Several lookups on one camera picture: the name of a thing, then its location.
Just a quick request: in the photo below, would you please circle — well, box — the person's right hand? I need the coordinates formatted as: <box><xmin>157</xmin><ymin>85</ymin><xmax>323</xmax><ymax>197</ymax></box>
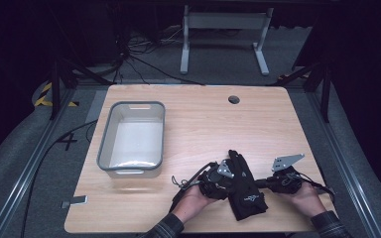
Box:
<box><xmin>277</xmin><ymin>181</ymin><xmax>327</xmax><ymax>218</ymax></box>

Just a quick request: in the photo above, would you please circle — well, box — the grey tape piece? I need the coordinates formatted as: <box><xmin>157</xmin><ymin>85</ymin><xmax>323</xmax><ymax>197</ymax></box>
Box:
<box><xmin>61</xmin><ymin>194</ymin><xmax>89</xmax><ymax>209</ymax></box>

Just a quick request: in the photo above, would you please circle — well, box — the left hand-held gripper cable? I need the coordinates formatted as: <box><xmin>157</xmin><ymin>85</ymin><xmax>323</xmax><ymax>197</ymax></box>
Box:
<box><xmin>168</xmin><ymin>161</ymin><xmax>218</xmax><ymax>213</ymax></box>

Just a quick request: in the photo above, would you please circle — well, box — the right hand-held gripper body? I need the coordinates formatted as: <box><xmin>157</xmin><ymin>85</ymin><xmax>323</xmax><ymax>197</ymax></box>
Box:
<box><xmin>265</xmin><ymin>153</ymin><xmax>307</xmax><ymax>195</ymax></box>

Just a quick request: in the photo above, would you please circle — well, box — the black floor cable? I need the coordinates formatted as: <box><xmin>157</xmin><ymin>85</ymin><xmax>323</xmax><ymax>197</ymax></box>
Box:
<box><xmin>19</xmin><ymin>119</ymin><xmax>99</xmax><ymax>238</ymax></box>

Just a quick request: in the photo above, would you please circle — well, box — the person's left hand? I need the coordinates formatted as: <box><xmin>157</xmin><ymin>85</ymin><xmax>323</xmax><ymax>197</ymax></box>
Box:
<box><xmin>171</xmin><ymin>183</ymin><xmax>216</xmax><ymax>224</ymax></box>

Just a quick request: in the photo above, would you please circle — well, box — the yellow black hazard tape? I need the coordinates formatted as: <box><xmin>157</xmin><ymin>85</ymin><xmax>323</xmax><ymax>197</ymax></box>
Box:
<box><xmin>34</xmin><ymin>82</ymin><xmax>80</xmax><ymax>108</ymax></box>

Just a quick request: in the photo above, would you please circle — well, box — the white plastic bin grey rim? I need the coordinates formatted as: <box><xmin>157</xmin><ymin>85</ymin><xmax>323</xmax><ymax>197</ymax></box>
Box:
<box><xmin>96</xmin><ymin>100</ymin><xmax>167</xmax><ymax>179</ymax></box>

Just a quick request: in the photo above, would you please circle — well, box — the aluminium floor rail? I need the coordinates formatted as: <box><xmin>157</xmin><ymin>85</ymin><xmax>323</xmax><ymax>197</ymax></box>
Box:
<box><xmin>0</xmin><ymin>88</ymin><xmax>77</xmax><ymax>238</ymax></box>
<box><xmin>306</xmin><ymin>89</ymin><xmax>381</xmax><ymax>238</ymax></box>

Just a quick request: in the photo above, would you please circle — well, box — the white metal stand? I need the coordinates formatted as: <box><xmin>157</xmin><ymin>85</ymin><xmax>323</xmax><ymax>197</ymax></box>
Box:
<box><xmin>179</xmin><ymin>4</ymin><xmax>275</xmax><ymax>76</ymax></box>

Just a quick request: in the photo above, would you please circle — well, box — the bundle of black cables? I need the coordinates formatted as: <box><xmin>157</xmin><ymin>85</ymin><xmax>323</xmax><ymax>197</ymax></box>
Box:
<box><xmin>111</xmin><ymin>24</ymin><xmax>206</xmax><ymax>87</ymax></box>

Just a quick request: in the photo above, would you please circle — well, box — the hand-held gripper cable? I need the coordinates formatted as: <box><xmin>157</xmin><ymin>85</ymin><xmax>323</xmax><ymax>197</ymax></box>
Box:
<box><xmin>297</xmin><ymin>171</ymin><xmax>336</xmax><ymax>203</ymax></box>
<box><xmin>168</xmin><ymin>161</ymin><xmax>218</xmax><ymax>213</ymax></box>

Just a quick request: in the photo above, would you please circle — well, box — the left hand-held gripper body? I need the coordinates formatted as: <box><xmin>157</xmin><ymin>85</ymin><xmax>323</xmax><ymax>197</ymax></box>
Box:
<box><xmin>197</xmin><ymin>159</ymin><xmax>237</xmax><ymax>201</ymax></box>

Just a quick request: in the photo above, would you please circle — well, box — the black metal stand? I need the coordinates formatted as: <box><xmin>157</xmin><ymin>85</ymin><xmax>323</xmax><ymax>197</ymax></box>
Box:
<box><xmin>267</xmin><ymin>61</ymin><xmax>332</xmax><ymax>124</ymax></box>
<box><xmin>48</xmin><ymin>59</ymin><xmax>114</xmax><ymax>121</ymax></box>

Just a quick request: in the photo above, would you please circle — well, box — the black glove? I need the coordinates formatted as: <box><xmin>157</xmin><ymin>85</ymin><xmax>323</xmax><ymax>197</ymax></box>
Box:
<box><xmin>227</xmin><ymin>149</ymin><xmax>269</xmax><ymax>222</ymax></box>

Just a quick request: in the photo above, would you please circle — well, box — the right hand-held gripper cable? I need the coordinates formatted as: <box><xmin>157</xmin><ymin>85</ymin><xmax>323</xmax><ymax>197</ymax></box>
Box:
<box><xmin>297</xmin><ymin>171</ymin><xmax>336</xmax><ymax>203</ymax></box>

